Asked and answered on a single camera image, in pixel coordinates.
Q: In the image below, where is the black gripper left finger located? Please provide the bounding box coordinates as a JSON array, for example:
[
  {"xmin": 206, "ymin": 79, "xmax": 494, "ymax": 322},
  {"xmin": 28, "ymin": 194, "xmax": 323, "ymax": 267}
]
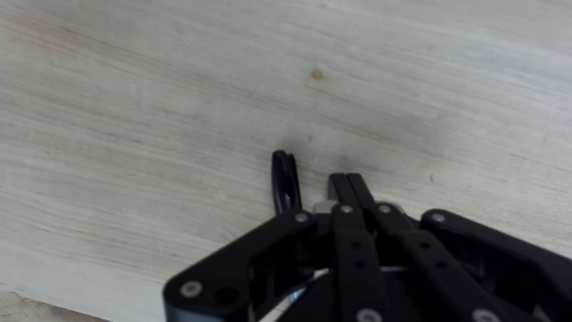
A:
[{"xmin": 164, "ymin": 174, "xmax": 383, "ymax": 322}]

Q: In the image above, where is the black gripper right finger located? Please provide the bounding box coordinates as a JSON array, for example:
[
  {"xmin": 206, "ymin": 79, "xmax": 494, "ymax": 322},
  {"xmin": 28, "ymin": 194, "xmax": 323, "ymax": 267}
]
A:
[{"xmin": 348, "ymin": 174, "xmax": 572, "ymax": 322}]

